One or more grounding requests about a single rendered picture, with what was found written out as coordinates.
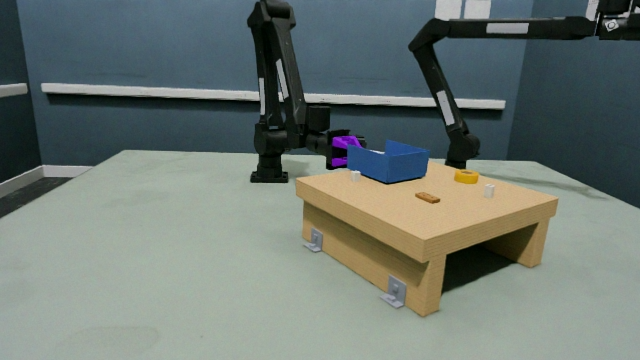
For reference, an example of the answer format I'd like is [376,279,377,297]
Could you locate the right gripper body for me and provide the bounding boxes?
[316,129,351,170]

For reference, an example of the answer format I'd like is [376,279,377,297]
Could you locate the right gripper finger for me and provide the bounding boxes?
[332,157,347,167]
[333,136,362,149]

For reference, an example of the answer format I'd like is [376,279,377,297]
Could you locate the blue open-top tray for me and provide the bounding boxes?
[347,140,430,184]

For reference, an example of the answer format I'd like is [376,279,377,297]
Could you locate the yellow tape roll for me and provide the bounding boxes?
[454,170,479,184]

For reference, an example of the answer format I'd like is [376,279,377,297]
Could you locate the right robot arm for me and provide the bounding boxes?
[247,0,331,183]

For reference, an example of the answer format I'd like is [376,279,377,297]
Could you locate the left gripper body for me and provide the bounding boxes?
[621,17,640,41]

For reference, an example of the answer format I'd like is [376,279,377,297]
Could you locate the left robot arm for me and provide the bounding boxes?
[408,0,640,170]

